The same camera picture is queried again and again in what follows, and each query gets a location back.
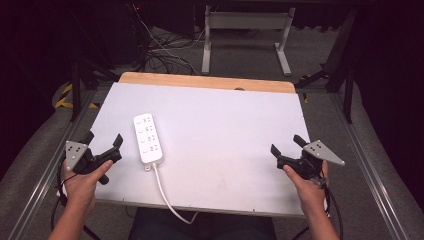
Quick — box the white power strip cable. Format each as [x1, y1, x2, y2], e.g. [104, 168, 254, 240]
[144, 162, 200, 225]

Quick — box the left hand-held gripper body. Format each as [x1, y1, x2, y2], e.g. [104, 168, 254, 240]
[64, 140, 123, 186]

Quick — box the white power strip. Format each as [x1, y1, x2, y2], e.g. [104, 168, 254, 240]
[132, 112, 166, 167]

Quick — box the black floor cable bundle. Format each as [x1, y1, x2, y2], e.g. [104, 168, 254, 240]
[143, 28, 209, 76]

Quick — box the person's left hand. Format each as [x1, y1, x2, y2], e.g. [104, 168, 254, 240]
[61, 159, 114, 214]

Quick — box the person's right hand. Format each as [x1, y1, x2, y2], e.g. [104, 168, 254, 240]
[282, 160, 331, 214]

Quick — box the white metal stand frame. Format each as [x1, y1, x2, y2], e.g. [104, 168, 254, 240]
[200, 4, 297, 77]

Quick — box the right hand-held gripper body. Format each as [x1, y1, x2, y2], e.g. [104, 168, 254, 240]
[275, 139, 346, 186]

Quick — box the black angled metal stand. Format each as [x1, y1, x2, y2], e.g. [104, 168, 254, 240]
[294, 9, 358, 125]

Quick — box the aluminium floor rail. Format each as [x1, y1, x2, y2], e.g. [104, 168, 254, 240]
[327, 92, 410, 240]
[6, 89, 98, 240]

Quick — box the thin white floor cable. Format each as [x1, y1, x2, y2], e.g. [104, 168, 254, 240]
[132, 3, 201, 76]

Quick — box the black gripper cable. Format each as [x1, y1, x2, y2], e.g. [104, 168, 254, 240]
[49, 159, 103, 240]
[291, 181, 345, 240]

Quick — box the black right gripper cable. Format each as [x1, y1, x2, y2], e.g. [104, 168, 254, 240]
[291, 181, 345, 240]

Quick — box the white table cover board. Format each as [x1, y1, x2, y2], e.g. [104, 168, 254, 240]
[89, 82, 312, 218]

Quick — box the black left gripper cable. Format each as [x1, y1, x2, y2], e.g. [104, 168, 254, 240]
[49, 159, 103, 240]

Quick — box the yellow black hazard tape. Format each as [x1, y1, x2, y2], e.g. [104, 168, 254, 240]
[54, 82, 101, 110]

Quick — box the black tripod stand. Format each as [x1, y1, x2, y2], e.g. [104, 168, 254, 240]
[67, 59, 122, 123]

